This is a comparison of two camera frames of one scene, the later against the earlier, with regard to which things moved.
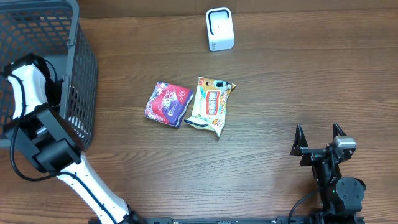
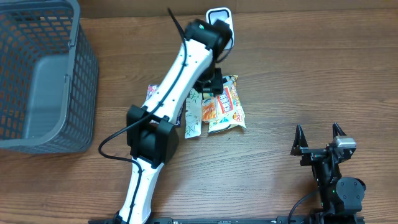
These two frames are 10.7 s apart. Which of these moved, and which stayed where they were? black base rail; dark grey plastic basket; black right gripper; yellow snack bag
Moved: yellow snack bag
Stayed: dark grey plastic basket; black right gripper; black base rail
